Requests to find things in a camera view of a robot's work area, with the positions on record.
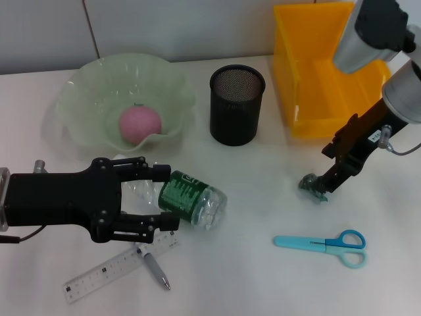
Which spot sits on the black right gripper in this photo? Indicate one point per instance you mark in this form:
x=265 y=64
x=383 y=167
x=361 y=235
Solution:
x=365 y=135

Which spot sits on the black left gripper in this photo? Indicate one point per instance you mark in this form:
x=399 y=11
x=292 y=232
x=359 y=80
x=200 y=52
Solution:
x=59 y=197

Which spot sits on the green plastic wrapper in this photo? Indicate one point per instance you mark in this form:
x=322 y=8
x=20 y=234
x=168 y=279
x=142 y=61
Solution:
x=309 y=184

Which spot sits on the clear green-label water bottle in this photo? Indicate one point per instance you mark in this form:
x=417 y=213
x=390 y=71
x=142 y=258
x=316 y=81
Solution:
x=190 y=197

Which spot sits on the grey clear ballpoint pen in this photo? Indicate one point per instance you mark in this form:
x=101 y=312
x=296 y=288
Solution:
x=154 y=268

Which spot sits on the blue scissors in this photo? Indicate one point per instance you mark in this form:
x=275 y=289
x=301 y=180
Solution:
x=315 y=245

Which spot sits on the clear plastic ruler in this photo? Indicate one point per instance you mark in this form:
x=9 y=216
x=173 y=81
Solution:
x=108 y=268

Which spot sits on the green glass fruit bowl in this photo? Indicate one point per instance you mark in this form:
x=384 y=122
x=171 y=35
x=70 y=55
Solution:
x=98 y=89

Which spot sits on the black mesh pen holder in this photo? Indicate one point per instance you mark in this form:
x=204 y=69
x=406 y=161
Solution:
x=235 y=112

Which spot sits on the silver cylindrical wrist stub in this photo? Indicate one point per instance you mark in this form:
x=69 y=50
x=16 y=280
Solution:
x=39 y=166

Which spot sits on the yellow plastic bin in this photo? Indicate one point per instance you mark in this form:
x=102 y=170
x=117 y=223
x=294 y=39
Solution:
x=306 y=66

